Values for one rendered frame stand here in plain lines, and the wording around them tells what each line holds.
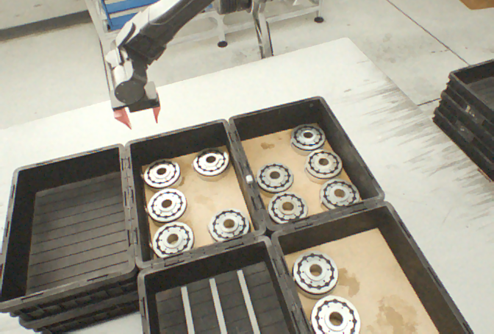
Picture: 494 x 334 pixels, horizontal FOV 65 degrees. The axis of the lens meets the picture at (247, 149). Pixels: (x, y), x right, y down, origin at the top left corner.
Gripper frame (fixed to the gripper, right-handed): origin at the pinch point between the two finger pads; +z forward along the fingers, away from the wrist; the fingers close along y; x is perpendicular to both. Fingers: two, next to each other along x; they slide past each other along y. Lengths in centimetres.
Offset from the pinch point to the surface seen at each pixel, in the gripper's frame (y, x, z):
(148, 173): -3.5, 1.1, 20.4
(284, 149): 37.0, -0.5, 23.0
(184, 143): 8.4, 7.4, 18.4
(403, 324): 44, -56, 23
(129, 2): -5, 182, 57
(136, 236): -7.4, -22.5, 13.5
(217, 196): 13.5, -10.7, 23.2
